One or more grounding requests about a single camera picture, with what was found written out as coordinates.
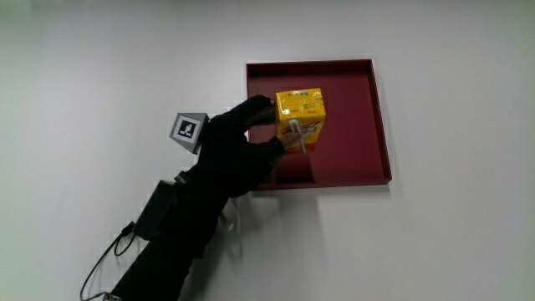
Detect person's left hand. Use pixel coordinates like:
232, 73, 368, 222
169, 94, 303, 199

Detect yellow ice redtea carton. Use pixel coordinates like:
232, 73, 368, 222
274, 87, 327, 156

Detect black sensor box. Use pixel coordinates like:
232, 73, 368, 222
132, 179, 180, 242

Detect black cable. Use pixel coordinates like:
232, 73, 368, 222
79, 221, 137, 301

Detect dark red square tray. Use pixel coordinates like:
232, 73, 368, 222
245, 59, 393, 192

